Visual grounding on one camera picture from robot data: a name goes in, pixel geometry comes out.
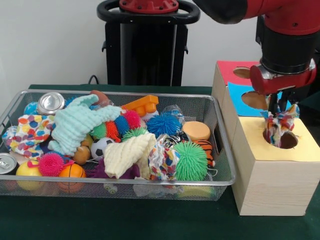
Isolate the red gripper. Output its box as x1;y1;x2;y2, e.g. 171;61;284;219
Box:
250;59;318;115

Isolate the small polka-dot cloth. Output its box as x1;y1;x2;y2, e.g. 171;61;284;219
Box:
263;104;301;148

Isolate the clear mesh bin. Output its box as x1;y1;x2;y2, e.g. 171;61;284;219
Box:
0;89;238;202

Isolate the wooden box with three holes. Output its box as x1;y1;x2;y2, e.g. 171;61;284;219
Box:
211;60;320;217

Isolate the black upright panel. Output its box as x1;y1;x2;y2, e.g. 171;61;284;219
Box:
285;75;320;108

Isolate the green spiky ball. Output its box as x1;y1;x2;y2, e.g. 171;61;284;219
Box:
172;141;209;182

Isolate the blue spiky ball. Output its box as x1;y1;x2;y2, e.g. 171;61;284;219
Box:
146;113;182;139

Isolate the orange plastic toy brick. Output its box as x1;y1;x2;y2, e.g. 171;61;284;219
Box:
121;95;160;118

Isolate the cream yellow cloth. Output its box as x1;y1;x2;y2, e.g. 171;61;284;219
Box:
103;132;157;179

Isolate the small soccer ball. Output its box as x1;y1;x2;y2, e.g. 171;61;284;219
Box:
90;137;115;161

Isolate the dark green tablecloth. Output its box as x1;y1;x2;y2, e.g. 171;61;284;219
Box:
0;84;320;240

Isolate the mint green cloth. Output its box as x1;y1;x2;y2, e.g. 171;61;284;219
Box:
48;94;122;157

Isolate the small orange basketball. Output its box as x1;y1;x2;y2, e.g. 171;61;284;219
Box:
57;163;87;194

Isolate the silver drink can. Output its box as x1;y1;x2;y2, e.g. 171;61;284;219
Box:
37;92;66;116

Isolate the pink spiky ball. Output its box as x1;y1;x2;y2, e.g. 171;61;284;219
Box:
37;152;65;177

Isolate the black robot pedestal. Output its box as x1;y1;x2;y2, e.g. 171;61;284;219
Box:
97;0;201;86

